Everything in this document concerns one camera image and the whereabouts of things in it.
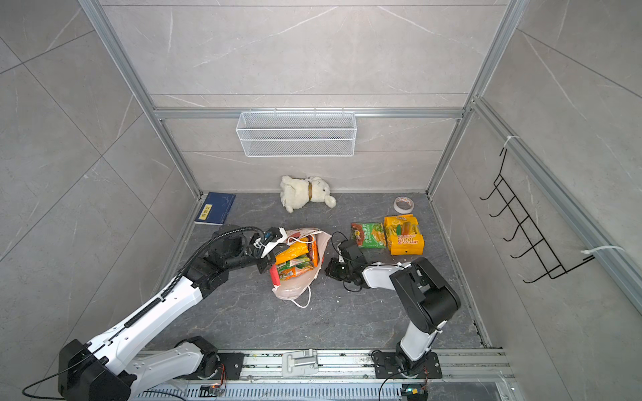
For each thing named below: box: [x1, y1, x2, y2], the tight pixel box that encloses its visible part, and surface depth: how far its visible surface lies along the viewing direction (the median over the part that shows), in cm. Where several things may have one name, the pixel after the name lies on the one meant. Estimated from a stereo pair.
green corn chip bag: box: [350, 222, 388, 249], surface depth 103 cm
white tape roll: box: [392, 195, 415, 214], surface depth 117 cm
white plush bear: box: [280, 175, 337, 214], surface depth 113 cm
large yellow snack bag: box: [383, 213, 425, 256], surface depth 100 cm
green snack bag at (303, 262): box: [276, 256, 315, 272], surface depth 87 cm
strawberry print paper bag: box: [270, 227, 332, 309], surface depth 78 cm
